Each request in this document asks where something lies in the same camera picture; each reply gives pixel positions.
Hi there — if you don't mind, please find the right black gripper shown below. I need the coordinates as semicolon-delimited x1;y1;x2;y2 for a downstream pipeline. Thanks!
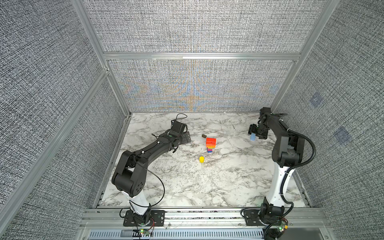
248;123;269;139

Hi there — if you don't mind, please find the red rectangular wood block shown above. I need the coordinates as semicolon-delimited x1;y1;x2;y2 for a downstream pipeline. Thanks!
206;138;217;145

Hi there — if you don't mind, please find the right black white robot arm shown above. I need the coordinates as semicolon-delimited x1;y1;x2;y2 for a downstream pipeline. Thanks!
248;107;305;225

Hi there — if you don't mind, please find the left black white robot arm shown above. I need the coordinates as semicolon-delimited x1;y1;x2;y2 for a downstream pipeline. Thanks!
111;131;192;226

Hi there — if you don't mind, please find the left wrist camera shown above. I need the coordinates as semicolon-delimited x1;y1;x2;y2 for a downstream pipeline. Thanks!
169;120;188;136

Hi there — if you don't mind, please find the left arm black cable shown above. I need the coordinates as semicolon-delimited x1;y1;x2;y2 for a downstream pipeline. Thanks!
118;163;166;220

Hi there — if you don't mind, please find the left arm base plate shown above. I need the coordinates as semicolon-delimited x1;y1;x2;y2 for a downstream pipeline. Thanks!
123;210;166;227

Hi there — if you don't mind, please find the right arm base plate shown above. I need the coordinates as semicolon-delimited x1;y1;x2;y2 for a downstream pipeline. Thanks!
240;208;288;228

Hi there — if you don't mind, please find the aluminium enclosure frame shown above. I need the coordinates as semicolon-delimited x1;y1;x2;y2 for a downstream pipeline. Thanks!
1;1;339;233

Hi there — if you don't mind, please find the aluminium front rail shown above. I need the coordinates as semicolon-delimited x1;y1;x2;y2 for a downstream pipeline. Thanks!
75;207;337;240

